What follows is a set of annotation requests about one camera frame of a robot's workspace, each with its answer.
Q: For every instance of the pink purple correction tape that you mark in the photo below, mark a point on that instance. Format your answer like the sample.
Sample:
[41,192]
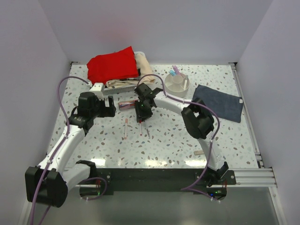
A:
[175,69]

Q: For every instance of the grey cap white marker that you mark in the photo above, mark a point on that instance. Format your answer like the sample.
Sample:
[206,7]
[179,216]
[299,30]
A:
[185,82]

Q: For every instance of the red folded cloth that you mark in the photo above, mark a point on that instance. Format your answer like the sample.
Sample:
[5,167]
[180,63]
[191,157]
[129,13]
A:
[117,65]

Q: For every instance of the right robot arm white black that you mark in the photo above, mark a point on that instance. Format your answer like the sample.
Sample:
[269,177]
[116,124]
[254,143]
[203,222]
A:
[200,122]

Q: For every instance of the beige folded cloth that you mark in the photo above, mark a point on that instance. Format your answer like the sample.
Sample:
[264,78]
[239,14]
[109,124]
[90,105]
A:
[144,74]

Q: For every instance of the clear pen case pink cap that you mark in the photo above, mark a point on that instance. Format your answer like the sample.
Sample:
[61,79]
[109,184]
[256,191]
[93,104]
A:
[124,105]

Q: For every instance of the beige small eraser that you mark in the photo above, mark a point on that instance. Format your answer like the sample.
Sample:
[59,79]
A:
[198,152]

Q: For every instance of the blue white eraser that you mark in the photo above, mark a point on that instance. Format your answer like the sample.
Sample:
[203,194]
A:
[172,72]

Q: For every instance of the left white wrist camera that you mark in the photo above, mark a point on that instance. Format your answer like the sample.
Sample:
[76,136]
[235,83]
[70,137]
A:
[98,89]

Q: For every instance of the dark blue towel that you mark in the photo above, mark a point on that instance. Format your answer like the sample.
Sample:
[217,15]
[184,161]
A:
[226,106]

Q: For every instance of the white plastic basket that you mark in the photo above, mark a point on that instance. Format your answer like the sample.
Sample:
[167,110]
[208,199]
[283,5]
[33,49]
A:
[108,91]

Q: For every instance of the red cap white marker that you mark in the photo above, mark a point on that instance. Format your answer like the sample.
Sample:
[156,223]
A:
[140,126]

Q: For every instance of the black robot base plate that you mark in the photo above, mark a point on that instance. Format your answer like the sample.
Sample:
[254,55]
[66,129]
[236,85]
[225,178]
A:
[165,180]

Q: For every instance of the white round divided organizer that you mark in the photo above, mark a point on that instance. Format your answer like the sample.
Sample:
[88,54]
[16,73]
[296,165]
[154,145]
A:
[174,85]

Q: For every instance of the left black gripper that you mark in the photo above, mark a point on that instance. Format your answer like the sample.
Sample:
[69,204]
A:
[107,111]

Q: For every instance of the peach cap white marker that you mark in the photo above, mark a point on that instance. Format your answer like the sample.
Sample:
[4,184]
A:
[126,129]

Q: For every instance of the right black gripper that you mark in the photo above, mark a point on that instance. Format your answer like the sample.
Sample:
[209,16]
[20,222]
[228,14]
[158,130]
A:
[141,115]

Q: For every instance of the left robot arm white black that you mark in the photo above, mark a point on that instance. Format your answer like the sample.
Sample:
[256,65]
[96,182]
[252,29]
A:
[48,183]

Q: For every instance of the aluminium frame rail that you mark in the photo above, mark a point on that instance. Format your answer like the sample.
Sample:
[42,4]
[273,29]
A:
[260,177]

